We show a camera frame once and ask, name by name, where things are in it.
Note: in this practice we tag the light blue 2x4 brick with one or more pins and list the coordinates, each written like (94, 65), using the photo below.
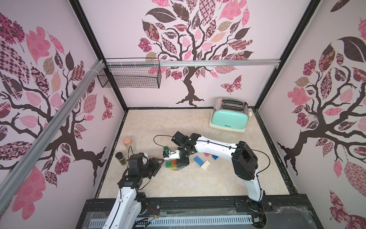
(199, 161)

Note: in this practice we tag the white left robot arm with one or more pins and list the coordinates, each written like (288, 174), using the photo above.
(130, 202)

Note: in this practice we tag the white lego plate brick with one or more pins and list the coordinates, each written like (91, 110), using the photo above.
(205, 165)

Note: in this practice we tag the aluminium rail left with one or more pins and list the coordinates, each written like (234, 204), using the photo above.
(16, 177)

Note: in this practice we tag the mint green toaster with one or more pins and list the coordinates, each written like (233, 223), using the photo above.
(230, 115)

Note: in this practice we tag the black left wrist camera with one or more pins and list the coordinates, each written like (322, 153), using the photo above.
(137, 165)

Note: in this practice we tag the small dark labelled bottle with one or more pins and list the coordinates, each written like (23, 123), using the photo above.
(120, 157)

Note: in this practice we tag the cork stoppered glass bottle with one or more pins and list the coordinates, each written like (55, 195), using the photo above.
(129, 144)

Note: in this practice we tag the black wire basket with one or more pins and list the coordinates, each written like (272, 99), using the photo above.
(131, 73)

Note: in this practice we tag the aluminium rail back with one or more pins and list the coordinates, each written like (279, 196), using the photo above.
(253, 62)

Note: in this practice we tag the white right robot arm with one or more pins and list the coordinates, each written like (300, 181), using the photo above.
(213, 168)

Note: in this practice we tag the aluminium rail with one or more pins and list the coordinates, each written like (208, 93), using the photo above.
(16, 177)
(253, 62)

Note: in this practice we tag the brown 2x2 lego brick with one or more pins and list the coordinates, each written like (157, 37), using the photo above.
(173, 163)

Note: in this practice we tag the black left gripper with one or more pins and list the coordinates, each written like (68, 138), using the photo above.
(156, 165)

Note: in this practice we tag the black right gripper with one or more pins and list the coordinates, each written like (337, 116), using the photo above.
(183, 156)

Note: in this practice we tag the black enclosure frame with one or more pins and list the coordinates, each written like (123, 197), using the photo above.
(294, 210)

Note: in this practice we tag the white vented base strip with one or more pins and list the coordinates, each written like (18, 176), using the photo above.
(185, 222)

